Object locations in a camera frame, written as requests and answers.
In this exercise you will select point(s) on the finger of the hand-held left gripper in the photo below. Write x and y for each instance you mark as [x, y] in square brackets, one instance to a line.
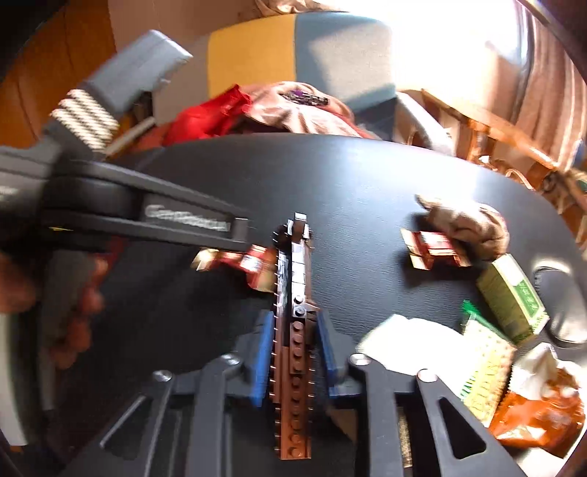
[238, 234]

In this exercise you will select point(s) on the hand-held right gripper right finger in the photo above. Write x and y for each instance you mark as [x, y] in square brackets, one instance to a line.
[328, 353]

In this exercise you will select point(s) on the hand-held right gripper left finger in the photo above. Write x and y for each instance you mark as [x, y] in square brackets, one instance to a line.
[261, 353]

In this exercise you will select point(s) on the brown toy brick model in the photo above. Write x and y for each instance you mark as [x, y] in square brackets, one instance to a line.
[296, 367]

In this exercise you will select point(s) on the red gold candy wrapper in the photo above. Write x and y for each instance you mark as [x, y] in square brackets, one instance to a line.
[257, 266]
[433, 247]

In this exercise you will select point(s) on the white paper napkin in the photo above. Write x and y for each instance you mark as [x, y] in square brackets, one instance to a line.
[403, 339]

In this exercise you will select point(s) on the green yellow snack packet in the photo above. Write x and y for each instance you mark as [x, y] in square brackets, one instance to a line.
[486, 367]

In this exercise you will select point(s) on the green cardboard box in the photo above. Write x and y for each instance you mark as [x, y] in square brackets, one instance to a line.
[509, 293]

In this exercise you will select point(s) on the beige sock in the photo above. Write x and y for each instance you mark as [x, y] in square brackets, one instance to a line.
[472, 224]

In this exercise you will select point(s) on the white tissue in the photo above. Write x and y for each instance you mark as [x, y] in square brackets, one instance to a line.
[539, 367]

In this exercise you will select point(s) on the orange snack bag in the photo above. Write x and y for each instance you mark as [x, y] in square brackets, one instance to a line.
[536, 417]

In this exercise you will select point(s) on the person's left hand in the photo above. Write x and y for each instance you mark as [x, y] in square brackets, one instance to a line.
[85, 302]

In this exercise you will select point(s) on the red cloth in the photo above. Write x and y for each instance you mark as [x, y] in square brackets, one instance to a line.
[202, 119]

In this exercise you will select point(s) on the pink garment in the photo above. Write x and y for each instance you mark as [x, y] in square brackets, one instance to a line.
[298, 117]

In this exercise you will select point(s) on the wooden cabinet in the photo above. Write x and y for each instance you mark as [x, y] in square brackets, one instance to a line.
[46, 69]

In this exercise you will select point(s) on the blue yellow grey armchair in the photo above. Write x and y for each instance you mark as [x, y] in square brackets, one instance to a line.
[321, 50]

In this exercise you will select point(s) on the wooden side table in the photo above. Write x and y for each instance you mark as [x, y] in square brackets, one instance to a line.
[495, 133]

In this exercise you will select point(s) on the beige striped curtain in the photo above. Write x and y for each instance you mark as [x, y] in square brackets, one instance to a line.
[550, 91]

